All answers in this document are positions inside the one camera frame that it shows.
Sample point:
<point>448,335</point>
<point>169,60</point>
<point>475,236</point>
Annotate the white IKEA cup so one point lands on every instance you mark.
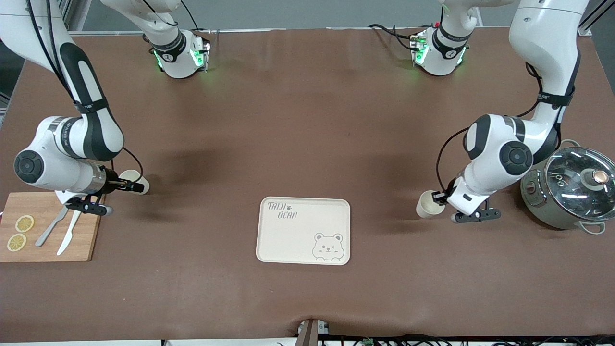
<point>126,175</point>
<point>425,206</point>

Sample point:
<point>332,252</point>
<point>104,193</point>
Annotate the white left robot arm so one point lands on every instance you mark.
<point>543,38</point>

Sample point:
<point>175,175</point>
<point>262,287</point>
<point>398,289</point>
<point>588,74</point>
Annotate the cream bear print tray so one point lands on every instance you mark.
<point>298,240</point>

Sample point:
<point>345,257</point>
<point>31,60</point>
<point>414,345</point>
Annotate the metal table edge clamp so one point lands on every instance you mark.
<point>310,334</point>

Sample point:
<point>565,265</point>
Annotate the grey-green electric cooker pot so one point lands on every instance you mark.
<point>535,202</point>

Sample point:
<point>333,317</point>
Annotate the yellow lemon slice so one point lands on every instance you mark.
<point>24,224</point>
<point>17,242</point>

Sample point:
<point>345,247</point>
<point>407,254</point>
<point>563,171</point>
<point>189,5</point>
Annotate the white plastic knife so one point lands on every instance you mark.
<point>68,235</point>

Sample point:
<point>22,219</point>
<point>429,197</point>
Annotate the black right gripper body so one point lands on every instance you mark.
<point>113,183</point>

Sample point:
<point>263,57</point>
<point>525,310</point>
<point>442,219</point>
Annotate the wooden cutting board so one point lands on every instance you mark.
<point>91,235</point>

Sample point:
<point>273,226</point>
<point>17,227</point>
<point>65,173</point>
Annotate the brown table cover mat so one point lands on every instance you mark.
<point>307,120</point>

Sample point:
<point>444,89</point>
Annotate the grey plastic knife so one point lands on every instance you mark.
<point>48,231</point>

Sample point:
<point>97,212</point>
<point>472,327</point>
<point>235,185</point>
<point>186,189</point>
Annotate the glass cooker lid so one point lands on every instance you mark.
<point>571,178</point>

